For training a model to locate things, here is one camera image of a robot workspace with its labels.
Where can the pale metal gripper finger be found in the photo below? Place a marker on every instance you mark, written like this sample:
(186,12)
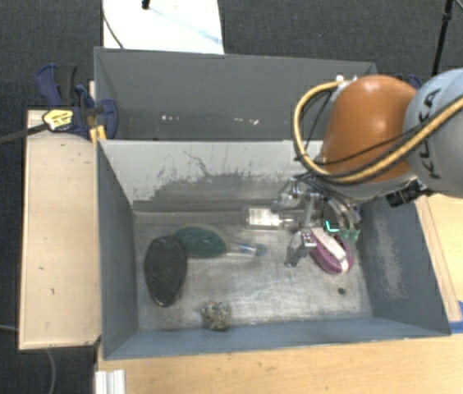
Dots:
(284,203)
(297,253)

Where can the clear glass bottle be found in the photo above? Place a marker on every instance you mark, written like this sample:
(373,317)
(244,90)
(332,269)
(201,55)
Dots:
(263,218)

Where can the purple and white object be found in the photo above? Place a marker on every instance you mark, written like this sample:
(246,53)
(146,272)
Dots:
(330,263)

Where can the clear stick with blue tip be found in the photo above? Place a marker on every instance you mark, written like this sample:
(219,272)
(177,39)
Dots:
(248,248)

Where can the grey metal bin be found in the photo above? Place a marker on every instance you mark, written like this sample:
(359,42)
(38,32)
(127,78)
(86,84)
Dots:
(256,294)

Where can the dark green oval pad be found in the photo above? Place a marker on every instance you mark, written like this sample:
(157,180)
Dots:
(200,242)

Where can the speckled grey ball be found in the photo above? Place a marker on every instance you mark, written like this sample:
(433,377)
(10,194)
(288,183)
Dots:
(216,315)

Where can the black oval case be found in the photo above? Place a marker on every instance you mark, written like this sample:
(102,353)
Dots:
(166,271)

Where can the pale wood board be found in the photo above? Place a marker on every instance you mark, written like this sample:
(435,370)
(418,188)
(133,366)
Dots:
(59,236)

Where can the black cylinder on white bracket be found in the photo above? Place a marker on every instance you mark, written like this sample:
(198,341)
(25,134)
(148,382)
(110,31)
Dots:
(400,197)

